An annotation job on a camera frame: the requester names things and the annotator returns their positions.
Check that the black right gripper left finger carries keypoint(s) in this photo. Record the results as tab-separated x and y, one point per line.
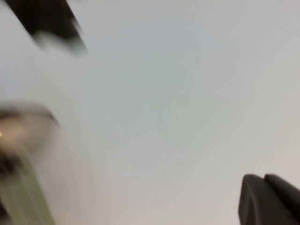
51	21

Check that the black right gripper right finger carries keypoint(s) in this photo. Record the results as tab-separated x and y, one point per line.
269	201

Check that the stainless steel pot lid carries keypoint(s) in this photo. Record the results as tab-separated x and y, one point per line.
21	131

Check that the green checked table mat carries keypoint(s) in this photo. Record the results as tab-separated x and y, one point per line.
28	199

